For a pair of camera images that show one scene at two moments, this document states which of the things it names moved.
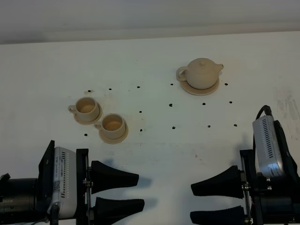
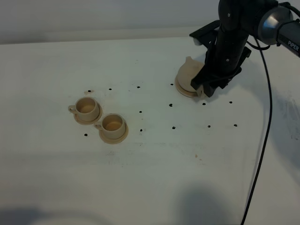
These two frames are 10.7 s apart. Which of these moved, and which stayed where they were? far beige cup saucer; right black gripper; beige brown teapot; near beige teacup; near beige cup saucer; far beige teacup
Moved: beige brown teapot; right black gripper
Stayed: near beige teacup; far beige cup saucer; far beige teacup; near beige cup saucer
